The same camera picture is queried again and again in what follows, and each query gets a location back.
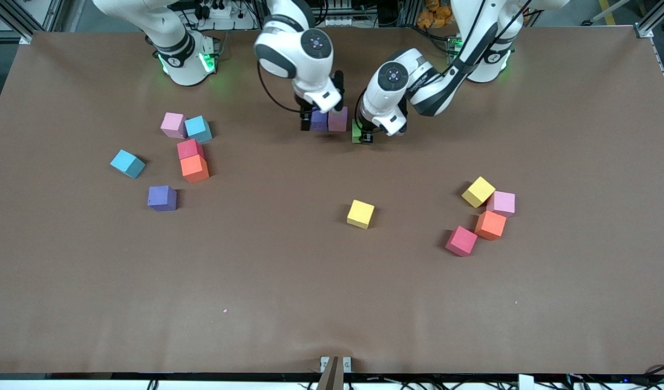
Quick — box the pink foam cube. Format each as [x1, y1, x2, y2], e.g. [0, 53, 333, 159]
[328, 106, 348, 133]
[486, 191, 516, 218]
[160, 112, 188, 139]

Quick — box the orange foam cube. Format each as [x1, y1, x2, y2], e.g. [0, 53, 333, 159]
[180, 155, 210, 183]
[474, 210, 507, 242]

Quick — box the red foam cube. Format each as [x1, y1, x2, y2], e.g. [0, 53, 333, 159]
[445, 225, 479, 257]
[177, 138, 206, 161]

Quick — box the white electrical unit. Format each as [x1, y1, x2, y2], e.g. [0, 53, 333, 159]
[314, 0, 355, 28]

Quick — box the yellow foam cube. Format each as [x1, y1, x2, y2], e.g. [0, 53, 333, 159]
[461, 176, 497, 209]
[346, 199, 375, 230]

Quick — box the blue foam cube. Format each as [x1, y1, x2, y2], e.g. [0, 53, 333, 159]
[184, 115, 213, 144]
[110, 149, 146, 179]

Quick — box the pile of orange objects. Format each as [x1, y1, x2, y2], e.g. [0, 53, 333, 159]
[417, 0, 457, 29]

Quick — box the white power strip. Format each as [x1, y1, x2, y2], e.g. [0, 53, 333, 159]
[192, 0, 236, 20]

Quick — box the black camera cable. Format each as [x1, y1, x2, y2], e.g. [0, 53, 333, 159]
[256, 58, 306, 114]

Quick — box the silver metal bracket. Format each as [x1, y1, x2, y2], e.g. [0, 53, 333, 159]
[320, 356, 352, 374]

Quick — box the aluminium frame rail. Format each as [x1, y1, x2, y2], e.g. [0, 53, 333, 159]
[0, 0, 67, 44]
[634, 0, 664, 40]

